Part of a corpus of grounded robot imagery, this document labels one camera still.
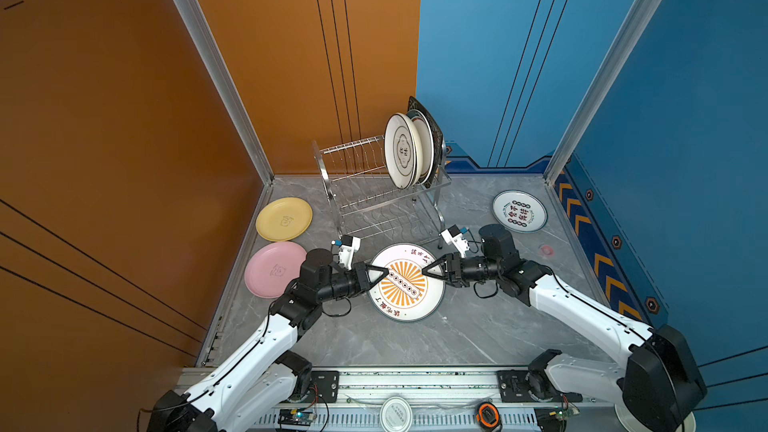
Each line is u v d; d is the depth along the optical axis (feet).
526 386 2.37
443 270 2.38
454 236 2.38
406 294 2.34
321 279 2.04
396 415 2.12
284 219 3.53
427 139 2.39
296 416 2.32
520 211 3.57
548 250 3.26
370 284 2.26
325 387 2.38
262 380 1.90
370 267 2.37
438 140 2.26
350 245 2.34
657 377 1.28
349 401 2.37
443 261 2.26
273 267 3.08
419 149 2.31
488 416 2.20
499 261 2.01
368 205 2.32
